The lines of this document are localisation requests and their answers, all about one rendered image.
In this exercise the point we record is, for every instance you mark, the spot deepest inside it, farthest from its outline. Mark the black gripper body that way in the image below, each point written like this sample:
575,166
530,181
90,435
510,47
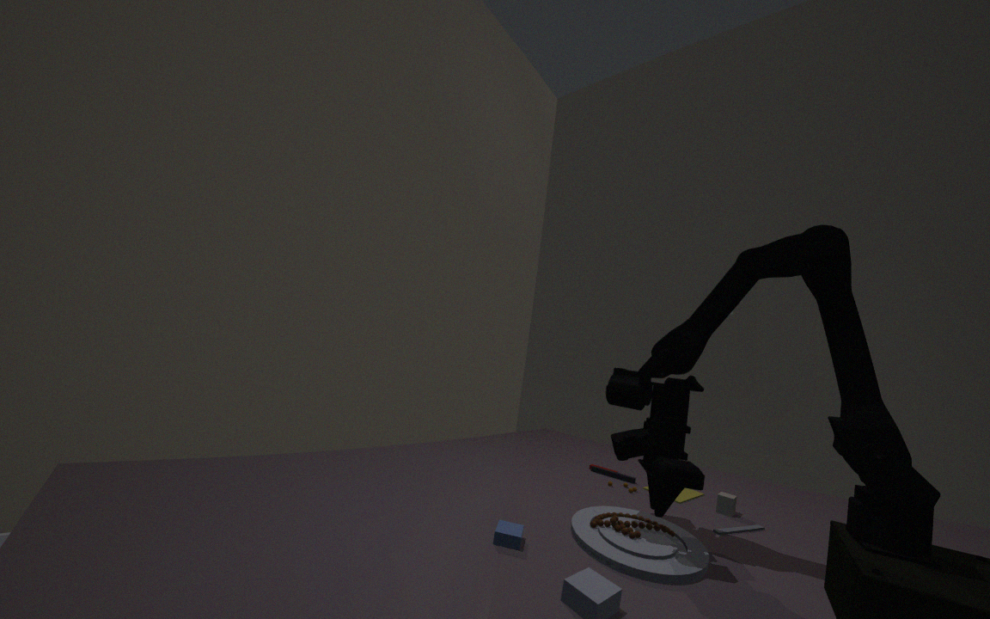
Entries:
669,468

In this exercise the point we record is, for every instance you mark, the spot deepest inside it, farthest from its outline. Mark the yellow flat rectangular sheet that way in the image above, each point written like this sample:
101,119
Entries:
685,495

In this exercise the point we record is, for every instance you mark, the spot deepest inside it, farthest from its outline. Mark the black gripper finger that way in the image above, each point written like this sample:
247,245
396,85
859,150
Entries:
664,496
650,482

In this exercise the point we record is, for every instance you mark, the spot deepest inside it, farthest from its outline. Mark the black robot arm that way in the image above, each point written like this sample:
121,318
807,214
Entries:
892,515

